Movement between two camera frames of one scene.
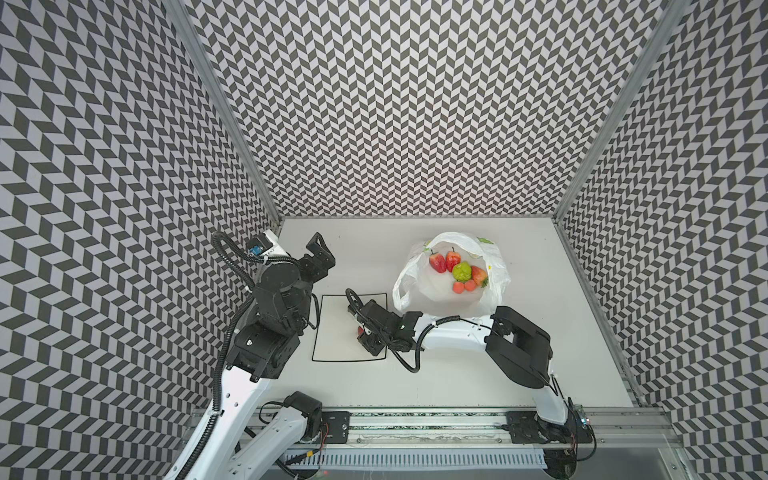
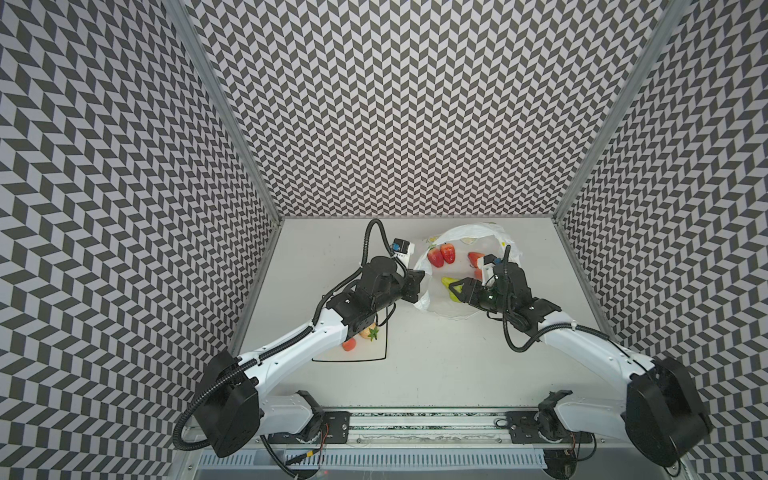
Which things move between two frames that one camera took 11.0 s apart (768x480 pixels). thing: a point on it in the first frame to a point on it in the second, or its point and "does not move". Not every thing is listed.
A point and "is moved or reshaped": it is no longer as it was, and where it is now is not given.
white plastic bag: (421, 290) is moved or reshaped
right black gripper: (372, 335) to (475, 289)
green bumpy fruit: (462, 271) to (448, 280)
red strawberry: (438, 262) does not move
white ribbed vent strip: (427, 459) does not move
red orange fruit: (478, 274) is moved or reshaped
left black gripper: (322, 254) to (413, 281)
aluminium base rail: (488, 429) does not move
